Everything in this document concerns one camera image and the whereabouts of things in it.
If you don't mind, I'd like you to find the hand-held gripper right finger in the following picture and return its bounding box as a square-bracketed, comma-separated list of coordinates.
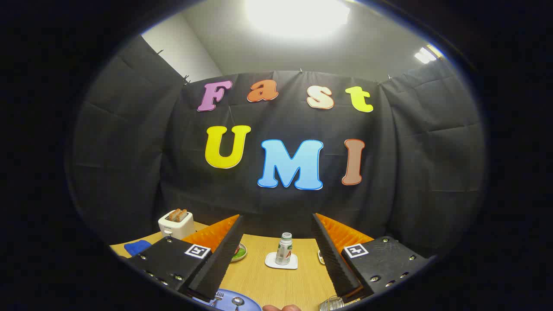
[311, 213, 432, 303]

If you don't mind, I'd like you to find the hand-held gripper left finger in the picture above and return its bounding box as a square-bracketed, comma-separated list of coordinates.
[127, 215, 245, 303]

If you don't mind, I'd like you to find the blue round plate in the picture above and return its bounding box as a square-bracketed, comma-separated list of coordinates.
[192, 289, 263, 311]

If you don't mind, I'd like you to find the white square coaster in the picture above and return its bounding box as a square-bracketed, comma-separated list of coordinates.
[265, 252, 299, 270]

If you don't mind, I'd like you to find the white toaster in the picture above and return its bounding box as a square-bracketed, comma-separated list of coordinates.
[158, 210, 196, 240]

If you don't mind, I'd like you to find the blue folded cloth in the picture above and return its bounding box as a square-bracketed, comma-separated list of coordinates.
[124, 240, 153, 256]

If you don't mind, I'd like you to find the small ceiling light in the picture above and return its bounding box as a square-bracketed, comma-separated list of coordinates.
[414, 44, 443, 64]

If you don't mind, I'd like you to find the large ceiling light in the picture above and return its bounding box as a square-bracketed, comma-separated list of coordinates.
[245, 0, 351, 39]

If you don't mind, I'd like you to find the metal wire cutlery rack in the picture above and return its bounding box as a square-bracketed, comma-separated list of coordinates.
[319, 296, 346, 311]

